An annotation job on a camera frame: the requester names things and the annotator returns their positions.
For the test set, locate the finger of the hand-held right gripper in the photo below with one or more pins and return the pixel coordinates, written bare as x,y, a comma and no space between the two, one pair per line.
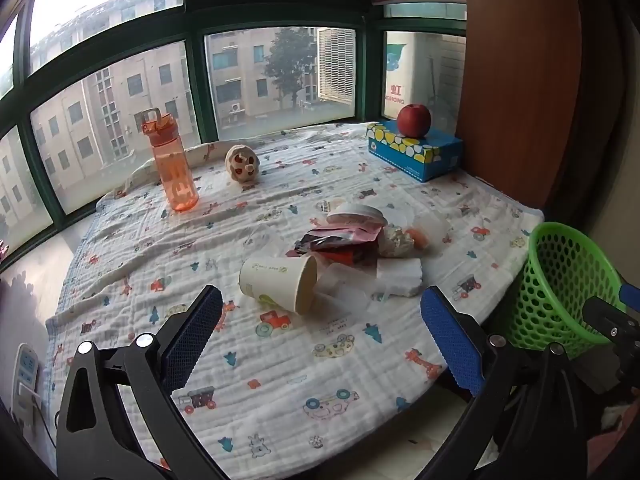
631,297
607,317

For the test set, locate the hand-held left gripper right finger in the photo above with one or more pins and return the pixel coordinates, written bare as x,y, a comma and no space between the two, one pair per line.
450,335

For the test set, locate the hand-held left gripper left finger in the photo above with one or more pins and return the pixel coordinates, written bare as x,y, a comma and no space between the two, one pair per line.
195,330

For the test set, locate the green plastic mesh basket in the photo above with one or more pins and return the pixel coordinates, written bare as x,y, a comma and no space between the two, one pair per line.
550,280

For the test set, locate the white napkin stack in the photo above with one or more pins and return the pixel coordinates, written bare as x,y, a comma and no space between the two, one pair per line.
400,277

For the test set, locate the white paper cup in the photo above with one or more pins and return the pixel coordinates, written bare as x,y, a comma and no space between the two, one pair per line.
270,280

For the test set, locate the orange food piece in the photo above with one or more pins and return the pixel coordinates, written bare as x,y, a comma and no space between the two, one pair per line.
417,239

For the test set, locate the paper ball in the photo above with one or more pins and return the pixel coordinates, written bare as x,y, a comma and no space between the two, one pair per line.
395,242

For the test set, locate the clear plastic food container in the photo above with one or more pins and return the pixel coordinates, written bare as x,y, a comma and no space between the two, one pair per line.
435,225

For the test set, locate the clear plastic lid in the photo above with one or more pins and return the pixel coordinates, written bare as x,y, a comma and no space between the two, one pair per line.
345,290

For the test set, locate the red snack wrapper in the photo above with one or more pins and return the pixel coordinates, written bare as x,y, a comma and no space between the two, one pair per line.
335,255

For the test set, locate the pink snack wrapper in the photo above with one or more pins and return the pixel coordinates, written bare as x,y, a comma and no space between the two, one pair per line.
350,234

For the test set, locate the round white plastic lid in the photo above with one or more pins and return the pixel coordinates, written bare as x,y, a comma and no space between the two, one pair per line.
355,215

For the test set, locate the white printed blanket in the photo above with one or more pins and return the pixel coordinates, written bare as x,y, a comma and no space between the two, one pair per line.
300,360

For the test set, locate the orange plastic water bottle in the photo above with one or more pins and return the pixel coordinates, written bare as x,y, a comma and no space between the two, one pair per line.
175,170

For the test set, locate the white power strip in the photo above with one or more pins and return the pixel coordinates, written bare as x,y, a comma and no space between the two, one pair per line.
25,375

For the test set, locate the blue spotted tissue box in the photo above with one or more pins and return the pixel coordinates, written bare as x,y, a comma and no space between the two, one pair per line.
430,160

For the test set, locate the red apple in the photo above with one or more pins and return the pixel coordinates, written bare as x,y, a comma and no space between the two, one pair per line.
414,120

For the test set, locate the brown wooden cabinet panel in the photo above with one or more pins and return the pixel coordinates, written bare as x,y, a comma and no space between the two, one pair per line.
520,85

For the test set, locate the white louvred shutter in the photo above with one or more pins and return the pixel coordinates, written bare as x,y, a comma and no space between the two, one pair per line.
337,65

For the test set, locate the green window frame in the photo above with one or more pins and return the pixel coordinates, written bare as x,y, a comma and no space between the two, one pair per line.
195,105

